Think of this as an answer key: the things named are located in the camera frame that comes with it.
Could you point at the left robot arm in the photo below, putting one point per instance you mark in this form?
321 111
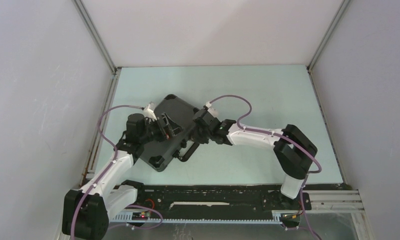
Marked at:
87 211

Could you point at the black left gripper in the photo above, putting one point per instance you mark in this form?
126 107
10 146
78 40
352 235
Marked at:
174 129

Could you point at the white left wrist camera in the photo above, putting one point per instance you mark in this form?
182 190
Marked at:
148 111

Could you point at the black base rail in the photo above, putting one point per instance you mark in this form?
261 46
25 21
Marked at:
220 202

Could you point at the black poker set case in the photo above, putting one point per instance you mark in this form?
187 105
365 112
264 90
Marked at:
180 113

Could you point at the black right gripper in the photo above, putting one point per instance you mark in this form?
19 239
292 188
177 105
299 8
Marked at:
195 137

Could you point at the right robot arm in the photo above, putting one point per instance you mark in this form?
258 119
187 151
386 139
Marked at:
293 150

